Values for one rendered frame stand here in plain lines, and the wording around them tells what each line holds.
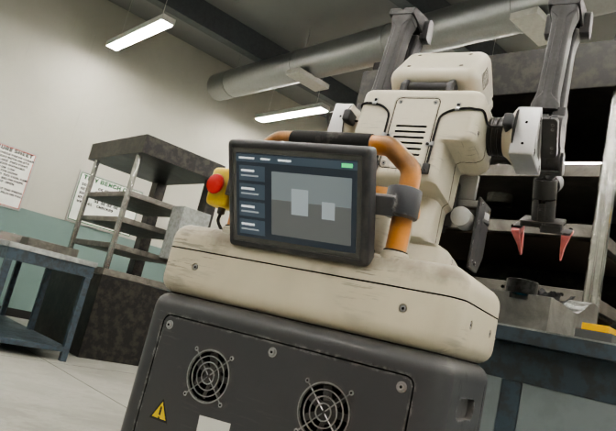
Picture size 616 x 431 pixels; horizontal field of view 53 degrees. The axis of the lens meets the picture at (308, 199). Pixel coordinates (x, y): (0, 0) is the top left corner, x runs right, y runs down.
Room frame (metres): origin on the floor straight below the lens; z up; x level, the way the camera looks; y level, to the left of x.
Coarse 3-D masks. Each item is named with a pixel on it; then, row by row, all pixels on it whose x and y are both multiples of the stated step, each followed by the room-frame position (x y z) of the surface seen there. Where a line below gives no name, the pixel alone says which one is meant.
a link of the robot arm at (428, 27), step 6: (426, 24) 1.64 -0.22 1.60; (432, 24) 1.66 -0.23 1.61; (426, 30) 1.64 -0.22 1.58; (432, 30) 1.67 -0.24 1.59; (414, 36) 1.65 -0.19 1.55; (420, 36) 1.65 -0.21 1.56; (426, 36) 1.64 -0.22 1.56; (432, 36) 1.67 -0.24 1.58; (414, 42) 1.65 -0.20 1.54; (420, 42) 1.66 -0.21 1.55; (426, 42) 1.66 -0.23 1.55; (408, 48) 1.66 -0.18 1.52; (414, 48) 1.66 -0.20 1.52; (420, 48) 1.68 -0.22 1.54; (408, 54) 1.66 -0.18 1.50
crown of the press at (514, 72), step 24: (600, 48) 2.19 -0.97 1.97; (504, 72) 2.45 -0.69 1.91; (528, 72) 2.38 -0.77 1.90; (576, 72) 2.24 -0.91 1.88; (600, 72) 2.18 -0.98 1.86; (360, 96) 2.96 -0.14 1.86; (504, 96) 2.45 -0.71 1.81; (528, 96) 2.40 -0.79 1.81; (576, 96) 2.30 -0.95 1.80; (600, 96) 2.25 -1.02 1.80; (576, 120) 2.52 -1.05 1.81; (600, 120) 2.46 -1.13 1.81; (576, 144) 2.79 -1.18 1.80; (600, 144) 2.72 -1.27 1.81
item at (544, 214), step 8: (536, 200) 1.49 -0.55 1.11; (552, 200) 1.48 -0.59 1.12; (536, 208) 1.50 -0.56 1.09; (544, 208) 1.48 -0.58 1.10; (552, 208) 1.48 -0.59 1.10; (528, 216) 1.55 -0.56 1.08; (536, 216) 1.50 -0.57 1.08; (544, 216) 1.49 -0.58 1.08; (552, 216) 1.49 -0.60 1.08; (520, 224) 1.53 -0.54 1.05; (528, 224) 1.52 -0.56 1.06; (536, 224) 1.51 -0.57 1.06; (544, 224) 1.49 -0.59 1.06; (552, 224) 1.48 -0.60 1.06; (560, 224) 1.47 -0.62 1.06
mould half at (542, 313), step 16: (512, 304) 1.59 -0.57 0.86; (528, 304) 1.56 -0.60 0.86; (544, 304) 1.53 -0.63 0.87; (560, 304) 1.57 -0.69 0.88; (576, 304) 1.74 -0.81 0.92; (592, 304) 1.75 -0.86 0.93; (512, 320) 1.58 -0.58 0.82; (528, 320) 1.55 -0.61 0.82; (544, 320) 1.53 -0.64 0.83; (560, 320) 1.58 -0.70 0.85; (576, 320) 1.67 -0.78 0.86; (592, 320) 1.77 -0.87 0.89
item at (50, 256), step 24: (0, 240) 4.83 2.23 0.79; (24, 240) 5.06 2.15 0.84; (48, 264) 4.86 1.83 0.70; (72, 264) 4.98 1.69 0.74; (96, 264) 5.08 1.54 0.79; (0, 288) 4.69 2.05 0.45; (0, 312) 6.48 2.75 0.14; (72, 312) 5.09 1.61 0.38; (0, 336) 4.81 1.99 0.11; (24, 336) 5.17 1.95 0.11; (72, 336) 5.09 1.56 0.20
